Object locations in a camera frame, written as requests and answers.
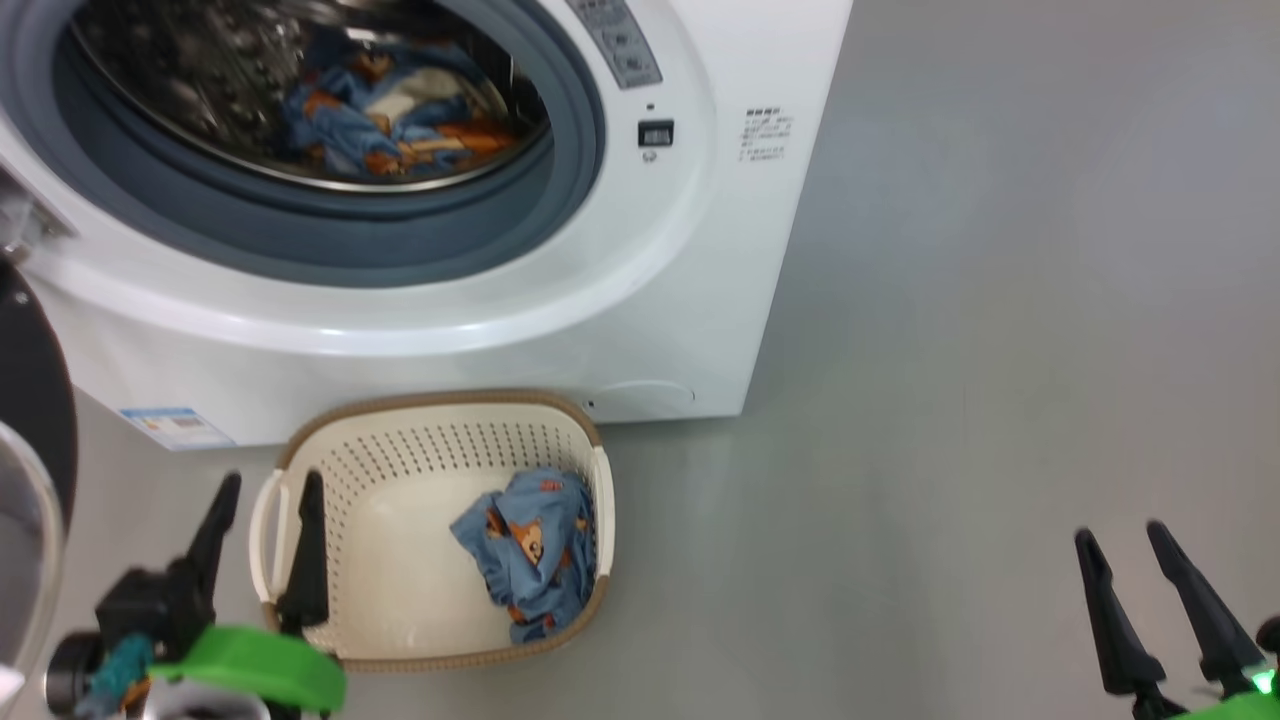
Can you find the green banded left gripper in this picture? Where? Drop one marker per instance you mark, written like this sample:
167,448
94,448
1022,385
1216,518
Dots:
260,660

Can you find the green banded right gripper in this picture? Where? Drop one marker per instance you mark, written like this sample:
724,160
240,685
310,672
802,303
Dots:
1240,708

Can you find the blue bear print garment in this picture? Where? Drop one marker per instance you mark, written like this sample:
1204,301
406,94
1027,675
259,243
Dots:
530,560

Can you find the black round glass washer door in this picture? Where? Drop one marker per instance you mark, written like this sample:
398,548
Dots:
35,380

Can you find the blue and orange garment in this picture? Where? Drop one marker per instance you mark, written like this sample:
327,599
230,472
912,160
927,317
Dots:
340,130

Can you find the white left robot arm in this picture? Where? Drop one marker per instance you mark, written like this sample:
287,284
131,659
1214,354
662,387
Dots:
200,706

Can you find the cream perforated laundry basket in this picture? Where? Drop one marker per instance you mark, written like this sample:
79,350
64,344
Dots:
400,560

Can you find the grey rubber door seal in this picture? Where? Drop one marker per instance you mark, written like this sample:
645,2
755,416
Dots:
420,235

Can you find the white washing machine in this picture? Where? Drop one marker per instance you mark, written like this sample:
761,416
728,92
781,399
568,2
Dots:
650,300

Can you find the black door latch socket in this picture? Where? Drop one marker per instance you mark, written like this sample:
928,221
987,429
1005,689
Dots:
656,133

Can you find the blue energy label sticker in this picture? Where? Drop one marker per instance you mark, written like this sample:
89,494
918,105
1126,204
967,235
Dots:
175,428

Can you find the grey washer control panel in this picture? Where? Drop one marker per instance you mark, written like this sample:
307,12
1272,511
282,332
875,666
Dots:
620,40

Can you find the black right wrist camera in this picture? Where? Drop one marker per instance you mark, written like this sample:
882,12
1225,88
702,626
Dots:
1271,636

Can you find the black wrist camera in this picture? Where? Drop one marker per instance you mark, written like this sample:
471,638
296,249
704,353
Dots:
1271,636
140,605

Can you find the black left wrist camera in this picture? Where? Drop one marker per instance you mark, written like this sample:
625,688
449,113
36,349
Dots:
140,605

